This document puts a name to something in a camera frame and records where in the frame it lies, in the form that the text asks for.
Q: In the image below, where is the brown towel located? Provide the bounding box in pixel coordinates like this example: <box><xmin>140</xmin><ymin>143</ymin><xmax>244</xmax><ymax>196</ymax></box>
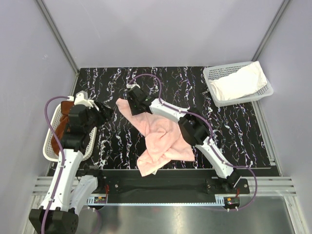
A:
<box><xmin>51</xmin><ymin>101</ymin><xmax>74</xmax><ymax>156</ymax></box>

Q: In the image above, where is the pink towel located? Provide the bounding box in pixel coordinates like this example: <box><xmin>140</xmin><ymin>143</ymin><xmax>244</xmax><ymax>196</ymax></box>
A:
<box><xmin>116</xmin><ymin>98</ymin><xmax>195</xmax><ymax>176</ymax></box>

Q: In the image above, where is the white towel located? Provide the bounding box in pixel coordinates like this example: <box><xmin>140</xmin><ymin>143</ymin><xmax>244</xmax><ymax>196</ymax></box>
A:
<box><xmin>207</xmin><ymin>61</ymin><xmax>268</xmax><ymax>101</ymax></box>

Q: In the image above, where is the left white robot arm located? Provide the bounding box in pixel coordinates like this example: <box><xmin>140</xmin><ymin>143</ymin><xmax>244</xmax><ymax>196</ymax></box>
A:
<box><xmin>29</xmin><ymin>101</ymin><xmax>114</xmax><ymax>234</ymax></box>

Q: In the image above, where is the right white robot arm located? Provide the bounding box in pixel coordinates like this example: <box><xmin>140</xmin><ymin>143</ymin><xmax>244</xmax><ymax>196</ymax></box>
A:
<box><xmin>127</xmin><ymin>84</ymin><xmax>241</xmax><ymax>193</ymax></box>

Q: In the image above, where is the empty white mesh basket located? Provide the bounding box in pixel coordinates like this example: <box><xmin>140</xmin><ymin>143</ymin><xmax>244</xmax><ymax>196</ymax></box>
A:
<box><xmin>203</xmin><ymin>61</ymin><xmax>273</xmax><ymax>107</ymax></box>

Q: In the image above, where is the left controller board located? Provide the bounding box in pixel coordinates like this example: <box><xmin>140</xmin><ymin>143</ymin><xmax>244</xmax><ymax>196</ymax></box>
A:
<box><xmin>94</xmin><ymin>196</ymin><xmax>107</xmax><ymax>204</ymax></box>

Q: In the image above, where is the controller board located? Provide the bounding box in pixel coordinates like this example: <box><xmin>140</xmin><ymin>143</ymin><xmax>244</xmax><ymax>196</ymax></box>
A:
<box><xmin>94</xmin><ymin>196</ymin><xmax>107</xmax><ymax>204</ymax></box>
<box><xmin>225</xmin><ymin>196</ymin><xmax>240</xmax><ymax>207</ymax></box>

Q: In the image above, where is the black marble pattern mat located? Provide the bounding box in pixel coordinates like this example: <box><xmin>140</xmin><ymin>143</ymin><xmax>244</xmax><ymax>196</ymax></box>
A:
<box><xmin>63</xmin><ymin>66</ymin><xmax>279</xmax><ymax>176</ymax></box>

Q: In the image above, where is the right controller board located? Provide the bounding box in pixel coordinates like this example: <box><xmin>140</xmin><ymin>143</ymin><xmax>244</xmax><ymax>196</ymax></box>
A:
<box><xmin>225</xmin><ymin>196</ymin><xmax>240</xmax><ymax>207</ymax></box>

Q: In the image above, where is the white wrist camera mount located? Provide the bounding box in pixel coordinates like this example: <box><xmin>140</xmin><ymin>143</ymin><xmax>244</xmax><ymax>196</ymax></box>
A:
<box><xmin>68</xmin><ymin>91</ymin><xmax>94</xmax><ymax>108</ymax></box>

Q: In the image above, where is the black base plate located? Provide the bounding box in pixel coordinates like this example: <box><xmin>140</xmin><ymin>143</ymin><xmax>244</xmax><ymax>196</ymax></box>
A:
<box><xmin>77</xmin><ymin>169</ymin><xmax>251</xmax><ymax>195</ymax></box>

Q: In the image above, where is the slotted cable duct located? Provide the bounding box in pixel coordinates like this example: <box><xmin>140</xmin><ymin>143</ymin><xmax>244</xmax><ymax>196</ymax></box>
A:
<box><xmin>86</xmin><ymin>196</ymin><xmax>107</xmax><ymax>206</ymax></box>

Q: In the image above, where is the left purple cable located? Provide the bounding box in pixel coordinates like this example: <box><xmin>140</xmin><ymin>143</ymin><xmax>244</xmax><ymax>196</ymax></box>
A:
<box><xmin>40</xmin><ymin>96</ymin><xmax>102</xmax><ymax>234</ymax></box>

